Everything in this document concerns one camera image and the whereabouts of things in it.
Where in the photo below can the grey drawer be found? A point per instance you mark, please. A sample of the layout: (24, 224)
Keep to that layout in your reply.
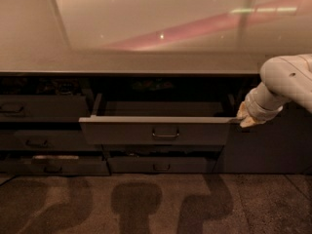
(27, 108)
(161, 165)
(40, 165)
(41, 140)
(156, 123)
(163, 148)

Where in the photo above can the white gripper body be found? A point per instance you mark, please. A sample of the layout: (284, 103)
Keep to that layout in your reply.
(254, 110)

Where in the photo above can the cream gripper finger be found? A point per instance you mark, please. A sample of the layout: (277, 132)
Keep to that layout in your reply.
(250, 122)
(242, 111)

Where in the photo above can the dark round object in drawer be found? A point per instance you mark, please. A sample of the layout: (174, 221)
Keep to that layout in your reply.
(65, 87)

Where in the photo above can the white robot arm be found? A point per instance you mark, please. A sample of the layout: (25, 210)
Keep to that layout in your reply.
(283, 79)

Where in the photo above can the green snack packet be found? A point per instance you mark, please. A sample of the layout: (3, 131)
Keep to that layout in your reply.
(152, 85)

